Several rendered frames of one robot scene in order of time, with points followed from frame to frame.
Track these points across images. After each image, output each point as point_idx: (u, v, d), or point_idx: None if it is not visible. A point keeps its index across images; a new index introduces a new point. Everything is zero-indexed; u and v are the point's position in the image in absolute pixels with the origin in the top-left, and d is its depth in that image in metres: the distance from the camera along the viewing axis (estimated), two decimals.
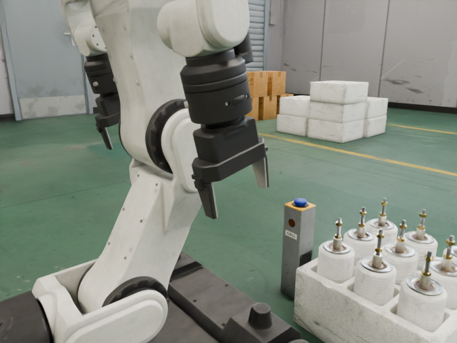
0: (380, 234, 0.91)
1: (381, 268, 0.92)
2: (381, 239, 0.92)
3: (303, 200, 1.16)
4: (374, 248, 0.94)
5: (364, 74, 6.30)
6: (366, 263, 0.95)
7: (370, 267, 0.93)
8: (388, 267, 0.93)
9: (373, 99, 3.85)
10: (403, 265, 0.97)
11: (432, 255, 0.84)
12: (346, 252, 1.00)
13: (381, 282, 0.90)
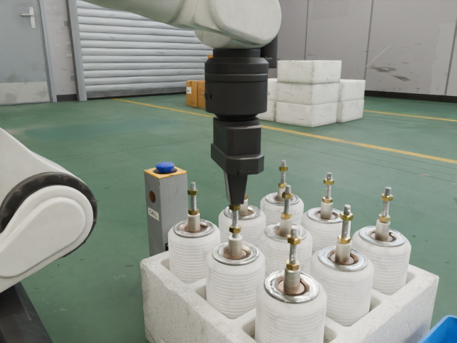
0: None
1: (237, 258, 0.58)
2: (234, 211, 0.58)
3: (168, 164, 0.81)
4: (233, 231, 0.58)
5: (349, 62, 5.95)
6: (221, 250, 0.60)
7: (221, 256, 0.58)
8: (251, 256, 0.58)
9: (349, 80, 3.50)
10: (284, 254, 0.63)
11: (299, 235, 0.49)
12: (200, 236, 0.65)
13: (232, 280, 0.56)
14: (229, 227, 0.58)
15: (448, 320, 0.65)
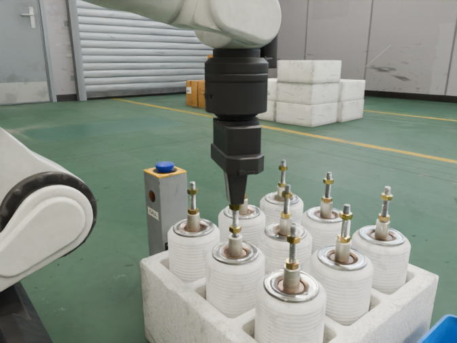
0: None
1: (237, 258, 0.58)
2: (232, 213, 0.58)
3: (168, 163, 0.81)
4: (241, 228, 0.59)
5: (349, 62, 5.95)
6: (221, 250, 0.60)
7: (221, 256, 0.58)
8: (251, 255, 0.58)
9: (349, 80, 3.50)
10: (284, 253, 0.63)
11: (298, 234, 0.49)
12: (200, 235, 0.65)
13: (232, 280, 0.56)
14: (239, 228, 0.58)
15: (448, 320, 0.65)
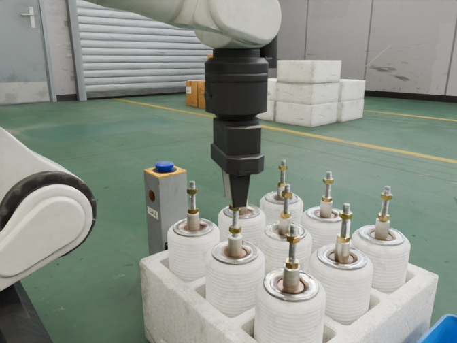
0: None
1: (234, 258, 0.58)
2: (237, 214, 0.57)
3: (168, 163, 0.81)
4: (231, 226, 0.59)
5: (349, 62, 5.95)
6: (222, 248, 0.61)
7: (219, 254, 0.59)
8: (249, 256, 0.58)
9: (349, 80, 3.50)
10: (284, 252, 0.63)
11: (298, 233, 0.49)
12: (200, 235, 0.65)
13: (225, 279, 0.56)
14: (237, 224, 0.59)
15: (448, 319, 0.65)
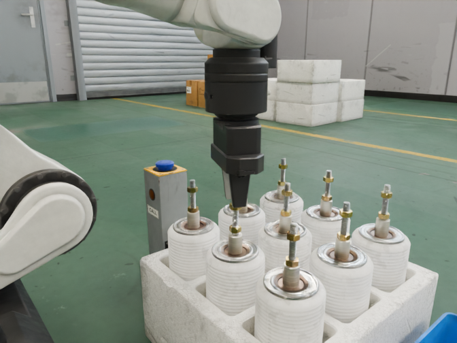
0: None
1: (234, 256, 0.58)
2: (232, 212, 0.58)
3: (168, 162, 0.81)
4: (241, 229, 0.58)
5: (349, 62, 5.95)
6: (222, 246, 0.61)
7: (219, 252, 0.59)
8: (249, 255, 0.58)
9: (349, 80, 3.51)
10: (284, 251, 0.63)
11: (298, 231, 0.49)
12: (200, 233, 0.65)
13: (225, 277, 0.56)
14: (237, 229, 0.58)
15: (448, 318, 0.65)
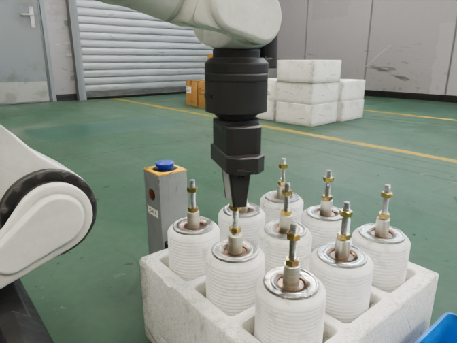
0: None
1: (234, 256, 0.58)
2: (237, 214, 0.57)
3: (168, 162, 0.81)
4: None
5: (349, 62, 5.95)
6: (222, 246, 0.61)
7: (219, 252, 0.59)
8: (249, 255, 0.58)
9: (349, 80, 3.50)
10: (284, 251, 0.63)
11: (298, 231, 0.49)
12: (200, 233, 0.65)
13: (225, 277, 0.56)
14: (239, 224, 0.59)
15: (448, 318, 0.65)
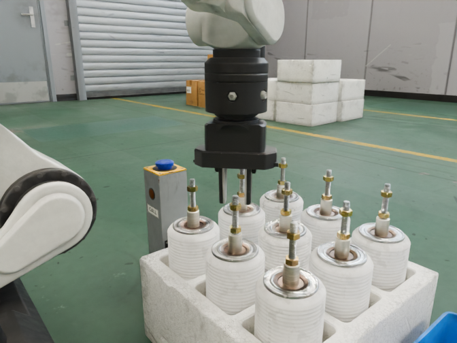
0: (237, 203, 0.57)
1: (234, 255, 0.58)
2: (237, 211, 0.58)
3: (168, 161, 0.81)
4: (230, 231, 0.58)
5: (349, 62, 5.95)
6: (222, 245, 0.61)
7: (219, 251, 0.59)
8: (249, 254, 0.58)
9: (349, 79, 3.50)
10: (284, 250, 0.63)
11: (298, 231, 0.49)
12: (200, 233, 0.65)
13: (225, 276, 0.56)
14: (229, 226, 0.59)
15: (448, 317, 0.65)
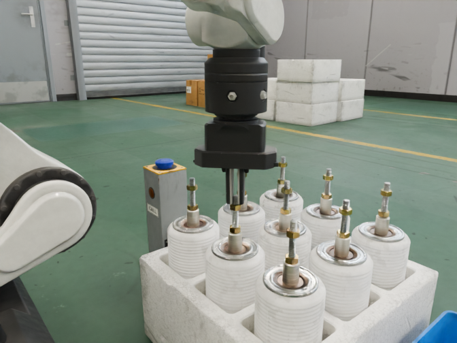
0: (232, 203, 0.57)
1: (234, 254, 0.58)
2: (236, 214, 0.57)
3: (168, 160, 0.81)
4: None
5: (349, 61, 5.95)
6: (222, 244, 0.61)
7: (219, 250, 0.59)
8: (249, 253, 0.58)
9: (349, 79, 3.50)
10: (283, 249, 0.63)
11: (298, 229, 0.49)
12: (200, 231, 0.65)
13: (225, 275, 0.56)
14: (240, 225, 0.59)
15: (448, 316, 0.65)
